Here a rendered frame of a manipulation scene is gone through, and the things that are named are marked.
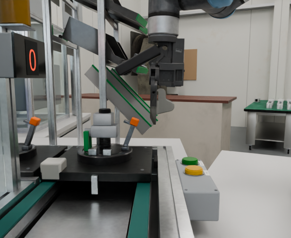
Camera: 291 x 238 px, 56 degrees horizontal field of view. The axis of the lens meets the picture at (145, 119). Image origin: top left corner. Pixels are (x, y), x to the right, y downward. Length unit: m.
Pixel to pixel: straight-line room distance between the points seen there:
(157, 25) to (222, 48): 6.68
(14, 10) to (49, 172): 0.33
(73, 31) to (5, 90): 0.48
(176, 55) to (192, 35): 6.86
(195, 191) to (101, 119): 0.29
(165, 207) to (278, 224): 0.30
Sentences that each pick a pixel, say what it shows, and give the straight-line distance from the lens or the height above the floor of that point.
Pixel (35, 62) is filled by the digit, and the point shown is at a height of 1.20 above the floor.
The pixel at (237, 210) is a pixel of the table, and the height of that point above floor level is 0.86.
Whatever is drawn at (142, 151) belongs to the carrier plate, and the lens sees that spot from 0.76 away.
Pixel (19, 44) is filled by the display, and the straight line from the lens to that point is 0.50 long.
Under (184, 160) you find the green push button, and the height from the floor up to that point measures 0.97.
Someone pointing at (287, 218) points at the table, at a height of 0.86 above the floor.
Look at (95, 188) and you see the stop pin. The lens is 0.61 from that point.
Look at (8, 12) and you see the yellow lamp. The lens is 0.54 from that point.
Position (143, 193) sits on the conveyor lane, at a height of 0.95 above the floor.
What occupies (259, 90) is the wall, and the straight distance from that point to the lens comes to 7.19.
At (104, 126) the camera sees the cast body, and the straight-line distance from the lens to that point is 0.68.
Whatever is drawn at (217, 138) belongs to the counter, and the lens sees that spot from 3.58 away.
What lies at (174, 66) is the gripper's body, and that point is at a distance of 0.65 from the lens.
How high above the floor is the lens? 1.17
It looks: 8 degrees down
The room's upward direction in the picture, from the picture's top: straight up
